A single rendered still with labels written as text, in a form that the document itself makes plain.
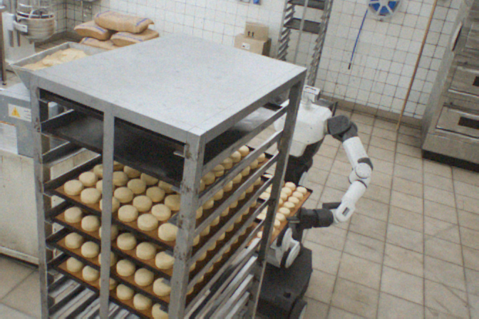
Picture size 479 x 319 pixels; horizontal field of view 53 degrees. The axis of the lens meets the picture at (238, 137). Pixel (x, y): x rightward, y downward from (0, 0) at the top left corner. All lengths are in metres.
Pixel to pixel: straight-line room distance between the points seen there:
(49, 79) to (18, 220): 2.05
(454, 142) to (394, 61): 1.37
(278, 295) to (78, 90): 2.13
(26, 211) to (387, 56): 4.68
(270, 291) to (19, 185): 1.59
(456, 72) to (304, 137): 3.06
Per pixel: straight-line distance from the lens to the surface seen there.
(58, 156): 1.37
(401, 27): 6.30
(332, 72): 6.49
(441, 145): 5.64
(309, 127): 2.50
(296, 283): 3.18
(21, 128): 2.83
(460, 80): 5.39
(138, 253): 1.29
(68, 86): 1.18
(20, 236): 3.27
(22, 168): 2.97
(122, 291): 1.44
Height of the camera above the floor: 2.25
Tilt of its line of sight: 26 degrees down
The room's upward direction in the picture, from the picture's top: 9 degrees clockwise
